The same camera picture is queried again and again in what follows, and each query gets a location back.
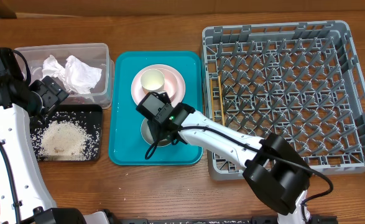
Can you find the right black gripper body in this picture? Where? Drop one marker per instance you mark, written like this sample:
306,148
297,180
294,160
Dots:
160,133

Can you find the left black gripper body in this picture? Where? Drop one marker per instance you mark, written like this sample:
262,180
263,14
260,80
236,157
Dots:
46,98

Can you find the white bowl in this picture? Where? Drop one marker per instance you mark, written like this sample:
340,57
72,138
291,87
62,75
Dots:
146,133

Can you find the white napkin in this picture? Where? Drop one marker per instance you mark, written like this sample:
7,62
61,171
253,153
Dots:
76,75

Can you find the white rice pile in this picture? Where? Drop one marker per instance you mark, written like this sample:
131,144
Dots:
64,140

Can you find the cream cup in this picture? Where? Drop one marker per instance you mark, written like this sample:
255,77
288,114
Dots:
152,80

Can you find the wooden chopstick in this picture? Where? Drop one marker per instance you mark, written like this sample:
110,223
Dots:
212,100
221,100

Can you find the red snack wrapper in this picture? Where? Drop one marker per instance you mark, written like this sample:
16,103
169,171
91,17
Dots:
75,98

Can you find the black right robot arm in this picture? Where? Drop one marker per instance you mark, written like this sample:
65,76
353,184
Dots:
275,172

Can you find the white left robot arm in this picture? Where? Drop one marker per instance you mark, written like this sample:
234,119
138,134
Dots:
24,197

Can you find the pink small bowl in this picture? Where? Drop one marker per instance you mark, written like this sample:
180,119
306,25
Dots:
170,82

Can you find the pink plate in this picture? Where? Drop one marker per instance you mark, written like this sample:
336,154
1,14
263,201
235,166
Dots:
138,93

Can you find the teal serving tray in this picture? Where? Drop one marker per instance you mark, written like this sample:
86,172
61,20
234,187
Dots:
126,144

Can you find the black plastic tray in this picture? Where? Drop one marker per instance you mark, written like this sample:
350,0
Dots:
95,118

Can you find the clear plastic bin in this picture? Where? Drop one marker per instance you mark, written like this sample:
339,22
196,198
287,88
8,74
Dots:
93,54

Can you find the cardboard backdrop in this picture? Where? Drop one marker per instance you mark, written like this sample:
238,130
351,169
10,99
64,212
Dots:
87,8

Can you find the grey dish rack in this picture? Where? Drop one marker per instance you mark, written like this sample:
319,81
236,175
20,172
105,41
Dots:
300,80

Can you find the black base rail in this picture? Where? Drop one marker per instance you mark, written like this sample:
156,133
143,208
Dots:
253,220

